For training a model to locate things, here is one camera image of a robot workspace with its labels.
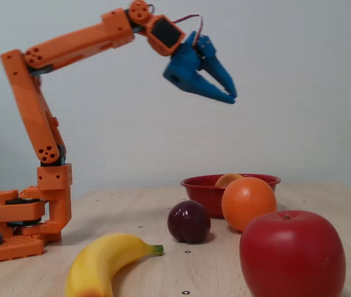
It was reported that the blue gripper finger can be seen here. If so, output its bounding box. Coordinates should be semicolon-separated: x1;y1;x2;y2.
197;34;238;98
179;72;236;105

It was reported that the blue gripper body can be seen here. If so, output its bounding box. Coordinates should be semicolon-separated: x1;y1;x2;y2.
162;30;204;91

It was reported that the yellow orange toy peach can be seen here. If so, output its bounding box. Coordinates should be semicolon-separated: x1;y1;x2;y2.
214;173;244;187

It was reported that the orange robot base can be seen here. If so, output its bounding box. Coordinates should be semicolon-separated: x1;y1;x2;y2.
0;179;46;264

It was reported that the red speckled bowl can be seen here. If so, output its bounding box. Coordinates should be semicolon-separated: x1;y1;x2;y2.
180;173;282;219

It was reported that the orange toy orange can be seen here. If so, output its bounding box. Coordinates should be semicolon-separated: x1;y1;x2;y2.
221;176;278;232

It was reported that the dark purple toy plum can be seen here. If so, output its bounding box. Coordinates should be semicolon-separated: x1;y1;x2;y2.
167;200;212;244

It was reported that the red toy apple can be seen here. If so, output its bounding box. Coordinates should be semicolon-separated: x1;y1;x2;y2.
239;210;347;297

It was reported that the yellow toy banana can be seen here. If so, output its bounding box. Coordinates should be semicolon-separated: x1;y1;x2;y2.
65;232;165;297

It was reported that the gripper servo cable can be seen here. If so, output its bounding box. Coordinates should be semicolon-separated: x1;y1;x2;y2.
172;13;204;48

